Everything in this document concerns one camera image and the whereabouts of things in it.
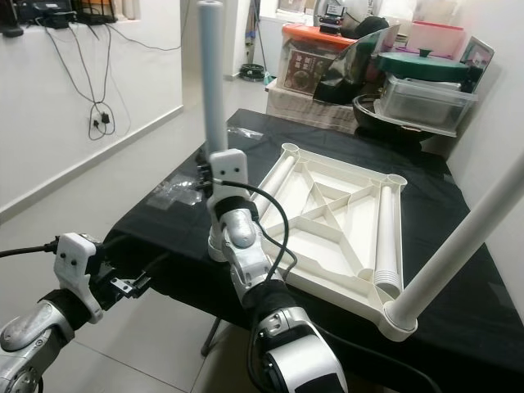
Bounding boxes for black set-top box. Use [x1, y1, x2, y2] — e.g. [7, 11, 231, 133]
[12, 0, 79, 29]

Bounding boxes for black round wok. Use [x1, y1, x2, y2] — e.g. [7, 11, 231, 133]
[352, 92, 455, 142]

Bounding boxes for white plastic table top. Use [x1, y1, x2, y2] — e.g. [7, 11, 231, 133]
[207, 142, 418, 343]

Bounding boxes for black cloth bundle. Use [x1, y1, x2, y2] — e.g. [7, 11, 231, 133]
[348, 15, 390, 38]

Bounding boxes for pink plastic tub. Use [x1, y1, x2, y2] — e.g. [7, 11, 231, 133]
[408, 20, 466, 56]

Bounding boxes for clear plastic bag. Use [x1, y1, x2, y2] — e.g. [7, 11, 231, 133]
[228, 125, 264, 140]
[151, 178, 206, 207]

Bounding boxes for black tablecloth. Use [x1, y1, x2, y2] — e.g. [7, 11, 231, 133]
[102, 108, 524, 393]

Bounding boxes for red printed carton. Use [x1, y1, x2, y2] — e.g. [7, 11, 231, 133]
[282, 45, 332, 91]

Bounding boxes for clear plastic container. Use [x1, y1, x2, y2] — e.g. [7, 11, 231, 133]
[377, 75, 480, 136]

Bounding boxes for green pot lid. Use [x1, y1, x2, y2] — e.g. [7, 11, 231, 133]
[374, 49, 476, 81]

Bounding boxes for dark metal folding table frame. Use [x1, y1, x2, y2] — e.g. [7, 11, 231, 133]
[201, 315, 226, 357]

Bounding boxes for black kitchen appliance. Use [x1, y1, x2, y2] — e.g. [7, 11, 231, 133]
[315, 0, 349, 34]

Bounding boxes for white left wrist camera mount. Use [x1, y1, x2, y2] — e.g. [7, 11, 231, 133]
[53, 233, 103, 320]

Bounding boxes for beige cloth covered bench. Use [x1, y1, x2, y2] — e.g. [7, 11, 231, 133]
[266, 82, 361, 130]

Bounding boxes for black antenna router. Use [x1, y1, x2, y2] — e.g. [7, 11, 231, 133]
[70, 0, 124, 25]

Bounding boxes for black coiled hose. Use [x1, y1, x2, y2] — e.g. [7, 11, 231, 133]
[237, 64, 267, 81]

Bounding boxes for thin grey wall cable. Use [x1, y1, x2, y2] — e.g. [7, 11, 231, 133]
[106, 0, 189, 52]

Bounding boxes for white plastic table leg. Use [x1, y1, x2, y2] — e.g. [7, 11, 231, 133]
[250, 151, 296, 206]
[196, 0, 234, 263]
[373, 182, 404, 297]
[381, 176, 524, 343]

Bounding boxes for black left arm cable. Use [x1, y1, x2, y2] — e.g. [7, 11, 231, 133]
[0, 242, 60, 259]

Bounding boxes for black wall cable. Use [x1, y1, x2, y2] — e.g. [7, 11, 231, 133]
[49, 25, 120, 140]

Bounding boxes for clear storage box orange lid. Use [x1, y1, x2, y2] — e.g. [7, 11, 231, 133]
[281, 23, 357, 93]

